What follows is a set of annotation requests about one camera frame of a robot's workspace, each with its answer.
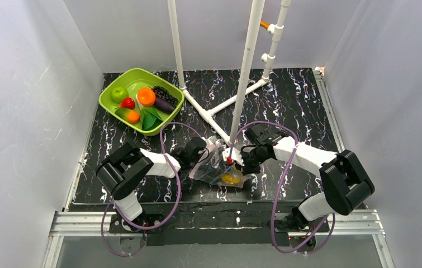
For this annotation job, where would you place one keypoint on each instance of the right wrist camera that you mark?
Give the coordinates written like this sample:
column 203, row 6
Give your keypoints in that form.
column 232, row 156

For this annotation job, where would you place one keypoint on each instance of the fake dark grapes bunch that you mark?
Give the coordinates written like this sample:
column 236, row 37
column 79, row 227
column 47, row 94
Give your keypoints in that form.
column 162, row 93

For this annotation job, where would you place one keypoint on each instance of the fake red tomato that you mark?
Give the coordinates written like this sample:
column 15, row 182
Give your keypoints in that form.
column 127, row 103

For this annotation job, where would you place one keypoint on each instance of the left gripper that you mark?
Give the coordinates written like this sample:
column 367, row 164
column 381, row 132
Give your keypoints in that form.
column 202, row 152

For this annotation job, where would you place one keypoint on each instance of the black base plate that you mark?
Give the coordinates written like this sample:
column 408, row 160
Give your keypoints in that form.
column 212, row 223

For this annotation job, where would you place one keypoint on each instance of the white PVC pipe frame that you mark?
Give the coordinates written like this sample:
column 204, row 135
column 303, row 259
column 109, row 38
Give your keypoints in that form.
column 255, row 23

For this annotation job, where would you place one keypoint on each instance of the fake mango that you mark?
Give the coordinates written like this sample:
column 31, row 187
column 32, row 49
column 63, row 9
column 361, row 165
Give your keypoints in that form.
column 128, row 115

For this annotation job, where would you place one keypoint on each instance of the fake green apple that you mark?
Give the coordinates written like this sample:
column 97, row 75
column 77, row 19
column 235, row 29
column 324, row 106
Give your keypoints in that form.
column 119, row 94

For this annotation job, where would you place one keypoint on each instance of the fake bok choy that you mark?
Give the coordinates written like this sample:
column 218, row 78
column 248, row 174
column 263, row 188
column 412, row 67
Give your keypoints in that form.
column 150, row 118

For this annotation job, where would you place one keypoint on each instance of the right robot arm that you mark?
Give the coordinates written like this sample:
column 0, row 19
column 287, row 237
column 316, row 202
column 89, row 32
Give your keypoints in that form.
column 346, row 184

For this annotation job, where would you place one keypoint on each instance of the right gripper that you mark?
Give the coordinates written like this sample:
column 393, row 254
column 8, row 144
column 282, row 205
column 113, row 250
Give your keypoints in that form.
column 246, row 159

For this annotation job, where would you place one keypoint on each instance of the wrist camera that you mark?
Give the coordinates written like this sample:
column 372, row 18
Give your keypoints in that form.
column 232, row 156
column 211, row 142

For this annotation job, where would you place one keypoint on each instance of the fake yellow pear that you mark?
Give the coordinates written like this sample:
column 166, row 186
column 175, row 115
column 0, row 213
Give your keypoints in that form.
column 231, row 177

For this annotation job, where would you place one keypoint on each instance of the green plastic tray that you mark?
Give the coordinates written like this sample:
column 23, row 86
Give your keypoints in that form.
column 133, row 80

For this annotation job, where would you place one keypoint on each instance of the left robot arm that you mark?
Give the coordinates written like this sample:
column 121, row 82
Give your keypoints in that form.
column 122, row 171

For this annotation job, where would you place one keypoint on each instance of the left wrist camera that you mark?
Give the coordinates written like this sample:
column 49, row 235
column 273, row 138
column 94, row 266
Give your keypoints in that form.
column 211, row 142

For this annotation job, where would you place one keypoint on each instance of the fake orange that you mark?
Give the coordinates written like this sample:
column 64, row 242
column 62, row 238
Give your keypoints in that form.
column 146, row 97

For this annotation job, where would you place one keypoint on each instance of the fake purple eggplant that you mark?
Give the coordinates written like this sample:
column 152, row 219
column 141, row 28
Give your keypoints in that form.
column 164, row 106

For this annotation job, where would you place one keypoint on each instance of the clear zip top bag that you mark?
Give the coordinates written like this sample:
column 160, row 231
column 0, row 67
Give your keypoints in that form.
column 198, row 171

